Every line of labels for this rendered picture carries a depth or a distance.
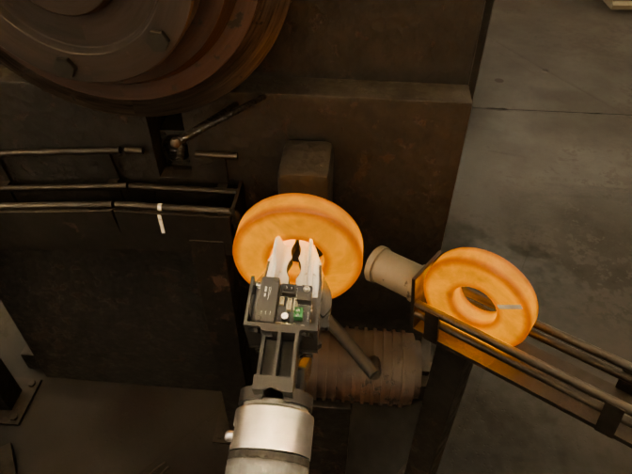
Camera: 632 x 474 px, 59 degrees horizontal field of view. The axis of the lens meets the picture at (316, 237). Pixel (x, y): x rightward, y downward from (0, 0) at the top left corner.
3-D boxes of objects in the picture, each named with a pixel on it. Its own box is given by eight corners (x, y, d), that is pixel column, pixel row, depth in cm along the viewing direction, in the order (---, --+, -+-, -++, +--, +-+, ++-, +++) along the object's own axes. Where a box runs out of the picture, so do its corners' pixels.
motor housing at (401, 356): (300, 449, 134) (294, 307, 97) (392, 457, 132) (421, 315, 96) (293, 504, 124) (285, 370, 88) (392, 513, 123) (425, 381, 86)
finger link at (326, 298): (334, 265, 62) (328, 340, 58) (334, 272, 63) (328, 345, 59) (292, 262, 62) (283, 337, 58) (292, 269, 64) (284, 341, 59)
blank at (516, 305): (458, 333, 85) (448, 348, 84) (417, 249, 81) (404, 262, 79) (556, 338, 74) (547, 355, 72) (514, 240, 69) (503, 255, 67)
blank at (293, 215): (227, 191, 63) (220, 209, 61) (363, 190, 62) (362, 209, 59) (246, 285, 74) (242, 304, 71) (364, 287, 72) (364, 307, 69)
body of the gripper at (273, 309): (325, 275, 55) (314, 398, 48) (324, 309, 62) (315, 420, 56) (249, 269, 55) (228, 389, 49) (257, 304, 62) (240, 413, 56)
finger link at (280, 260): (298, 205, 61) (288, 280, 56) (299, 233, 66) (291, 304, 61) (270, 203, 61) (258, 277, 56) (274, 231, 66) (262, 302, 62)
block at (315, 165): (290, 242, 106) (285, 134, 89) (331, 244, 105) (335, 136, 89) (282, 283, 98) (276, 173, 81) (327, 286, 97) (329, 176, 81)
